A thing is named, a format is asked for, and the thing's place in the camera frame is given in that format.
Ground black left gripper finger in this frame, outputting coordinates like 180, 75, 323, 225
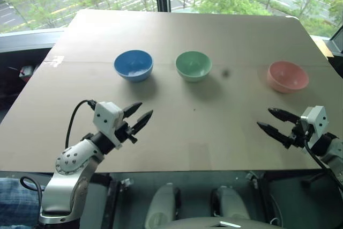
122, 102, 143, 120
131, 109, 154, 136

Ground blue jeans leg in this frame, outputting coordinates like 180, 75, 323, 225
0, 177, 45, 229

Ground blue bowl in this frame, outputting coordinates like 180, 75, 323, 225
114, 49, 154, 83

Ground black chair base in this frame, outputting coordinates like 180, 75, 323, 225
301, 171, 327, 190

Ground green bowl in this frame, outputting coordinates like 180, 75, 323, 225
175, 50, 213, 83

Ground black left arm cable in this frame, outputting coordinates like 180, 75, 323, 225
65, 100, 98, 150

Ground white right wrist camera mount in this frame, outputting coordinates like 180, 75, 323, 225
300, 105, 329, 136

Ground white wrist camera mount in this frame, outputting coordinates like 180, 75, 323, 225
93, 101, 124, 150
300, 105, 329, 136

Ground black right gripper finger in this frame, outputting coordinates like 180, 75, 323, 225
267, 107, 300, 124
256, 121, 292, 147

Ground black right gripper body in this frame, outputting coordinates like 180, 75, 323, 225
283, 121, 309, 150

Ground red bowl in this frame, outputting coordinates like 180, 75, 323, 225
266, 61, 309, 94

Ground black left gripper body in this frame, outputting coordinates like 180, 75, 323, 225
114, 121, 139, 145

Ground black looped cable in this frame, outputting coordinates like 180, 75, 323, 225
20, 176, 45, 215

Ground grey rounded robot leg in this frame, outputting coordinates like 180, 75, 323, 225
144, 182, 182, 229
211, 185, 251, 220

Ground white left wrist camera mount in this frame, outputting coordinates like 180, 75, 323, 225
93, 101, 124, 150

